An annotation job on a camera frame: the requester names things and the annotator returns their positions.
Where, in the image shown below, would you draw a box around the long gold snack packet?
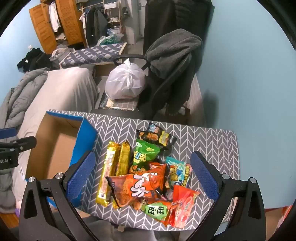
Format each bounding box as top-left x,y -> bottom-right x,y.
95,141 -> 121,207

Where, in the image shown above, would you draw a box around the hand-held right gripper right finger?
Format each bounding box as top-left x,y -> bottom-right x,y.
187,151 -> 266,241

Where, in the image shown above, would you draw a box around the light blue snack packet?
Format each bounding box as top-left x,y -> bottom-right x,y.
165,156 -> 192,188

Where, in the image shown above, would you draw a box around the green-label orange snack packet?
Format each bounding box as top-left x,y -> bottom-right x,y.
140,200 -> 179,227

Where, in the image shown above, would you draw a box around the large orange snack packet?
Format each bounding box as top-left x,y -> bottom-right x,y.
105,163 -> 170,208

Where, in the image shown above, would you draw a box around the grey grid cushion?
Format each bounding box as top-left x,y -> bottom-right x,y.
99,97 -> 139,110

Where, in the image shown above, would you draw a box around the bed with grey sheet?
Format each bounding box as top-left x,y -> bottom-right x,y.
11,67 -> 99,186

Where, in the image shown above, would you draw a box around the white plastic bag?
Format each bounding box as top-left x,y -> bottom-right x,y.
105,58 -> 147,100

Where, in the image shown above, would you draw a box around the short gold snack packet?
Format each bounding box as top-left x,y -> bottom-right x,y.
115,141 -> 132,176

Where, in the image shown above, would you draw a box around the grey herringbone tablecloth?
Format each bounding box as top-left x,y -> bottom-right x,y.
46,109 -> 240,232

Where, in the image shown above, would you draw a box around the dark grey fleece blanket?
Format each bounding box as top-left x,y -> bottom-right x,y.
145,28 -> 203,79

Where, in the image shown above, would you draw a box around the white hanging shirt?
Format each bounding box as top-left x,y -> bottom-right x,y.
47,2 -> 61,33

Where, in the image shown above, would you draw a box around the blue patterned mattress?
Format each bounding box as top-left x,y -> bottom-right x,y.
59,42 -> 127,70

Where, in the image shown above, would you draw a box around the clear bag with green contents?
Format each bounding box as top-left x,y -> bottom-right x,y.
97,29 -> 124,45

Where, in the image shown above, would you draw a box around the dark hanging clothes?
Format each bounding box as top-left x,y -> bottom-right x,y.
80,7 -> 109,48

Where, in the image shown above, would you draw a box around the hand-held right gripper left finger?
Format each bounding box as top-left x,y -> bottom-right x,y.
19,151 -> 96,241

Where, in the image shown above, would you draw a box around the black snack packet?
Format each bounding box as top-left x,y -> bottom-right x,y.
136,122 -> 177,151

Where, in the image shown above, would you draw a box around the grey duvet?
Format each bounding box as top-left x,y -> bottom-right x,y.
0,68 -> 49,209

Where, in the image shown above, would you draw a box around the black office chair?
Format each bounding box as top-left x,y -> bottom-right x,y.
90,53 -> 197,120

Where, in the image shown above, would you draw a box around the green snack packet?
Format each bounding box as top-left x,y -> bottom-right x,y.
129,138 -> 161,174

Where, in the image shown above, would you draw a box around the blue-edged cardboard box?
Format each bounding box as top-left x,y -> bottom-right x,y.
25,111 -> 98,202

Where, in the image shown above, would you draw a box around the black clothes pile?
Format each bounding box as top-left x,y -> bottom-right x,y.
17,47 -> 52,71

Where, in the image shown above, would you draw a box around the wooden shelf rack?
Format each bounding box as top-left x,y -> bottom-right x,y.
103,0 -> 123,40

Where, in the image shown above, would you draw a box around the red-orange snack packet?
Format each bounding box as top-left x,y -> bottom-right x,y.
171,185 -> 200,229

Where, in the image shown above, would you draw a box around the grey clothes pile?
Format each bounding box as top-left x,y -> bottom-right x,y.
50,44 -> 74,63

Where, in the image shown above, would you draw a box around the black hanging jacket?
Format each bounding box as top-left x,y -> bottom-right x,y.
143,0 -> 214,75

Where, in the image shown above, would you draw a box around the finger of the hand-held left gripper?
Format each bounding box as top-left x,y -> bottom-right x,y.
0,127 -> 18,141
0,136 -> 37,154

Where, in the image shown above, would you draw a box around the wooden wardrobe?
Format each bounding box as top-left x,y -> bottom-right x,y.
29,0 -> 87,55

